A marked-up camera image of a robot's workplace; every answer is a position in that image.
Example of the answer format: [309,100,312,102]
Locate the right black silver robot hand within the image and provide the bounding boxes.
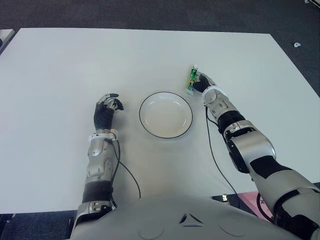
[191,72,217,94]

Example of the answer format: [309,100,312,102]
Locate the pink box with black straps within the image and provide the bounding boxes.
[237,191,270,218]

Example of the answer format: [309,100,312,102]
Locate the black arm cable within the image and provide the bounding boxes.
[104,136,141,208]
[204,106,275,223]

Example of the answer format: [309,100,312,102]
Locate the grey robot torso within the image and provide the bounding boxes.
[69,193,313,240]

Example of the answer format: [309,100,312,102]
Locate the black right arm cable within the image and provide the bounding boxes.
[204,106,275,223]

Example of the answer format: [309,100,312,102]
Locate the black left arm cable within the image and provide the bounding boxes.
[104,136,141,208]

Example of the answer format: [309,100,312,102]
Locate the white plate with black rim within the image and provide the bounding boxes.
[138,91,194,140]

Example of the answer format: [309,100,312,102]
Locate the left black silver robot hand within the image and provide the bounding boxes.
[93,93,125,131]

